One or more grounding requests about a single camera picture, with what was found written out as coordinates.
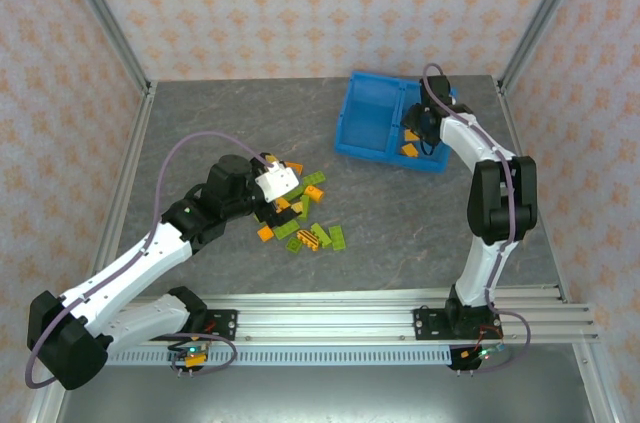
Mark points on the green lego brick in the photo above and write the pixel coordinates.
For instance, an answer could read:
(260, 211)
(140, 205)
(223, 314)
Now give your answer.
(293, 245)
(296, 192)
(284, 230)
(337, 238)
(321, 235)
(314, 178)

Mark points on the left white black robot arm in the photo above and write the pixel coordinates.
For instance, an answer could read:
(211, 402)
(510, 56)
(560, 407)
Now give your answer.
(135, 263)

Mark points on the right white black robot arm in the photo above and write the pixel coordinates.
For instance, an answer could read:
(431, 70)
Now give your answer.
(500, 193)

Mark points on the orange lego brick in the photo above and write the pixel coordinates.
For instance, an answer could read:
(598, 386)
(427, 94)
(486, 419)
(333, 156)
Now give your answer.
(409, 149)
(295, 166)
(411, 135)
(314, 193)
(283, 203)
(265, 233)

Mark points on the yellow black striped lego brick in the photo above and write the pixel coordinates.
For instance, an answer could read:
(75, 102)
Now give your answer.
(308, 239)

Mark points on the blue two-compartment plastic bin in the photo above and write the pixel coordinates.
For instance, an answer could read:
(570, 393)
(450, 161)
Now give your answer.
(370, 118)

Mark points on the aluminium frame post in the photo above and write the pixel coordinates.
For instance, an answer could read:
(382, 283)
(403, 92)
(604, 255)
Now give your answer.
(545, 13)
(120, 183)
(540, 193)
(105, 18)

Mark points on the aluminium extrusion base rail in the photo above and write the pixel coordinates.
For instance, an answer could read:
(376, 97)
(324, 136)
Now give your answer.
(325, 315)

